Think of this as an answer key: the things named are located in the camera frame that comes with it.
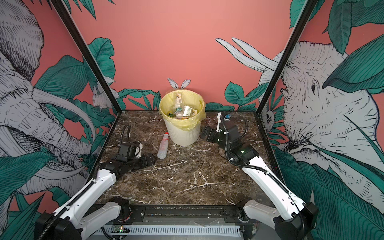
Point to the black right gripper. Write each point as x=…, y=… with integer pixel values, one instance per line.
x=208, y=129

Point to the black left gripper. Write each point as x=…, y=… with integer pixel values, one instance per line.
x=145, y=162

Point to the white opaque bottle red cap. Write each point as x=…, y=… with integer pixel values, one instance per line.
x=163, y=148

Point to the clear bottle sunflower label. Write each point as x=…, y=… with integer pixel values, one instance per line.
x=187, y=112

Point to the clear bottle green band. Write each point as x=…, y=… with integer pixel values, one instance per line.
x=179, y=106

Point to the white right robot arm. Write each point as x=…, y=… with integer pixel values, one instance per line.
x=290, y=217

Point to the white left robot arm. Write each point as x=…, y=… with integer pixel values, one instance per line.
x=72, y=221

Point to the white ribbed trash bin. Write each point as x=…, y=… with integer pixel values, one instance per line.
x=181, y=137

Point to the yellow plastic bin liner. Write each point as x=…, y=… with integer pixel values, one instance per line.
x=189, y=98

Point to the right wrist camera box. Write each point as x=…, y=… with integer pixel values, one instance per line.
x=227, y=127

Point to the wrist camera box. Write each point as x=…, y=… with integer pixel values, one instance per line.
x=227, y=127
x=129, y=151

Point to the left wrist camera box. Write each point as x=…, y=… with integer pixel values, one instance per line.
x=129, y=151

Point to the black front rail base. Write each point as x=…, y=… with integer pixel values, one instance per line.
x=174, y=215

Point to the white ribbed cable duct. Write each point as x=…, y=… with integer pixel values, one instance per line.
x=164, y=230

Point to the black frame post right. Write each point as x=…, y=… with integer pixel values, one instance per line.
x=296, y=34

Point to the black frame post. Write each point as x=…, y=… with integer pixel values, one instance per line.
x=296, y=34
x=84, y=49

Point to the black frame post left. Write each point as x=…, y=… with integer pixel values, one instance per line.
x=84, y=49

